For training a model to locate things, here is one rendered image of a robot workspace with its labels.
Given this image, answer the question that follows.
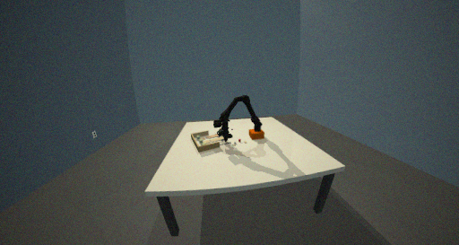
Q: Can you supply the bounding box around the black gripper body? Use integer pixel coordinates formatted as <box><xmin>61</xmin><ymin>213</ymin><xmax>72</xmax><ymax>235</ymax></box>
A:
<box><xmin>222</xmin><ymin>127</ymin><xmax>233</xmax><ymax>139</ymax></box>

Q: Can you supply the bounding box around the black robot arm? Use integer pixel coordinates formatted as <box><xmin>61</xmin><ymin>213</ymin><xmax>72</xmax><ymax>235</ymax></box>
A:
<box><xmin>213</xmin><ymin>95</ymin><xmax>263</xmax><ymax>136</ymax></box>

